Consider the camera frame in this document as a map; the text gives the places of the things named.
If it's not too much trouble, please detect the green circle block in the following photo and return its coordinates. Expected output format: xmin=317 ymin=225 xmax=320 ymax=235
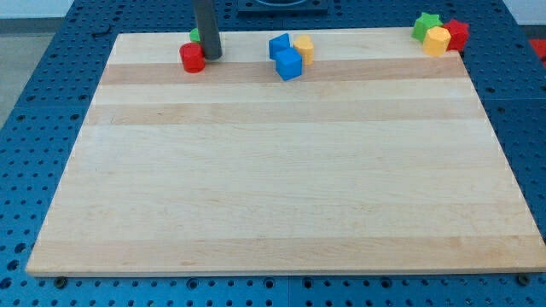
xmin=189 ymin=28 xmax=200 ymax=43

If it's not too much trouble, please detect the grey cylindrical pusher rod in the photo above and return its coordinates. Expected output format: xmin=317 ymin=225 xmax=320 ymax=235
xmin=192 ymin=0 xmax=223 ymax=61

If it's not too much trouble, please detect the blue block rear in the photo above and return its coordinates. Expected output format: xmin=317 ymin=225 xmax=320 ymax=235
xmin=268 ymin=33 xmax=291 ymax=61

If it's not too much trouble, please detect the red object at right edge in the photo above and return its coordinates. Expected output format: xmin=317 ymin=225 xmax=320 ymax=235
xmin=529 ymin=38 xmax=546 ymax=62

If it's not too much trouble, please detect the green star block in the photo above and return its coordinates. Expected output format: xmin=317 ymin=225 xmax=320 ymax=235
xmin=411 ymin=12 xmax=443 ymax=43

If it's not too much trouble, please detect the red star block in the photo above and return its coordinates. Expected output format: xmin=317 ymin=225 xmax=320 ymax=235
xmin=442 ymin=19 xmax=469 ymax=52

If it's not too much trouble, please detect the yellow hexagon block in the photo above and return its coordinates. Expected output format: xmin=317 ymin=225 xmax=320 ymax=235
xmin=422 ymin=26 xmax=451 ymax=56

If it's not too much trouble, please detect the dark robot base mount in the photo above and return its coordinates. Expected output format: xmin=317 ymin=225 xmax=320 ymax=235
xmin=235 ymin=0 xmax=330 ymax=14

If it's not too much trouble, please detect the yellow heart block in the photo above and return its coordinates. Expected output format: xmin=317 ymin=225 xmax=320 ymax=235
xmin=293 ymin=34 xmax=315 ymax=66

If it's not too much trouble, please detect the light wooden board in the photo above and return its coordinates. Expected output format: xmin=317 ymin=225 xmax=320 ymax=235
xmin=26 ymin=27 xmax=545 ymax=277

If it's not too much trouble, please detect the blue cube block front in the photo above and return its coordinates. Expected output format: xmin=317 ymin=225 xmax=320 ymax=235
xmin=275 ymin=48 xmax=303 ymax=81

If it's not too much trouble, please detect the red cylinder block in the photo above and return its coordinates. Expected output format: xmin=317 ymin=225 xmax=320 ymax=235
xmin=179 ymin=43 xmax=206 ymax=73

